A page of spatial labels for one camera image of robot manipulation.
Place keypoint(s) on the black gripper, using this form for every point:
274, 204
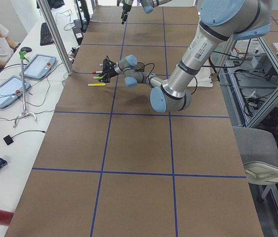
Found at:
111, 69
125, 9

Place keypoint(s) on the yellow highlighter pen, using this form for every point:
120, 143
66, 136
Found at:
96, 84

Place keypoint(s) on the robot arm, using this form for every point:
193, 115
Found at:
147, 5
219, 21

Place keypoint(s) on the far teach pendant tablet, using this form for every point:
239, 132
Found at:
39, 66

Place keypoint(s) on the teach pendant tablet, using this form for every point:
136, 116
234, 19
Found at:
10, 90
39, 66

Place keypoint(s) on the black keyboard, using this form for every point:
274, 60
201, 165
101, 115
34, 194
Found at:
45, 35

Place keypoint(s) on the green tipped metal stand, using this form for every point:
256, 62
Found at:
25, 113

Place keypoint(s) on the near teach pendant tablet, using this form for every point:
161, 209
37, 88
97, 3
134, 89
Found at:
10, 90

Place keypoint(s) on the small black puck device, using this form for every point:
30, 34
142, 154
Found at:
8, 140

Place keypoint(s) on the grey office chair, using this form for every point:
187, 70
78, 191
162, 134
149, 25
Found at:
259, 154

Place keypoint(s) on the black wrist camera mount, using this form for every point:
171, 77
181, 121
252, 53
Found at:
107, 64

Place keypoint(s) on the aluminium frame post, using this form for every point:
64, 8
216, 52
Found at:
49, 19

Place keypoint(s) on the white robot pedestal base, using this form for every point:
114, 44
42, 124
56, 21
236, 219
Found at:
203, 78

